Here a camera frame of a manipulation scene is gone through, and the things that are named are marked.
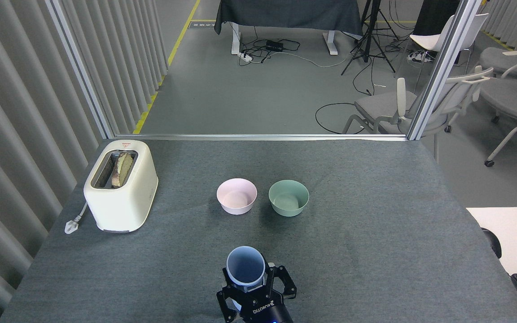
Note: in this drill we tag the black camera tripod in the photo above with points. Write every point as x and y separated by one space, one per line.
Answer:
368 40

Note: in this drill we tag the silver aluminium frame rail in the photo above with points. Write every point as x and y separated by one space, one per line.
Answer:
258 137

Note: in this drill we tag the toasted bread slice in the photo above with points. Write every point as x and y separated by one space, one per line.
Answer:
121 169

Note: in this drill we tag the grey office chair white frame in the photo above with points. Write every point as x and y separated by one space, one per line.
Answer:
379 105
498 56
510 96

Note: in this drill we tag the white plastic chair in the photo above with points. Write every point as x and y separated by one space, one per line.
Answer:
427 41

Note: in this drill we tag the pink bowl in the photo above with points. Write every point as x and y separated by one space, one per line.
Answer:
236 204

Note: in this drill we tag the cream white toaster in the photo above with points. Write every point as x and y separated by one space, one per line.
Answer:
124 206

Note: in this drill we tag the white table leg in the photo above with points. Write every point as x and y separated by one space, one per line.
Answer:
235 40
330 45

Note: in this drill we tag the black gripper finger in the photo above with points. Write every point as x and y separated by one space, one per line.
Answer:
283 282
227 303

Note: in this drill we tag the black power adapter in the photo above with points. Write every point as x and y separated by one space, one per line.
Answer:
274 45

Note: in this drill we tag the white power strip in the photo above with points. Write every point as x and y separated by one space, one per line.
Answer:
420 56
246 56

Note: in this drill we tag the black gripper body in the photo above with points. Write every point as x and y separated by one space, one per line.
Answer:
265 312

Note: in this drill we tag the black panel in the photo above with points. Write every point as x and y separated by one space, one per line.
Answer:
435 15

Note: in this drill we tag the green bowl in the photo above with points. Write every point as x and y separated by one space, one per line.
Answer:
287 204

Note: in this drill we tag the dark grey tablecloth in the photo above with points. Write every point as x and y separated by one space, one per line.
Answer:
285 13

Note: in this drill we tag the white side table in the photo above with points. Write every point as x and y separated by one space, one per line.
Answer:
516 233

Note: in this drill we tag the black rounded object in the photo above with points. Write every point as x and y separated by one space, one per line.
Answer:
492 242

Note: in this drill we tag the silver aluminium frame post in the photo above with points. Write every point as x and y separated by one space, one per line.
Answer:
81 72
442 72

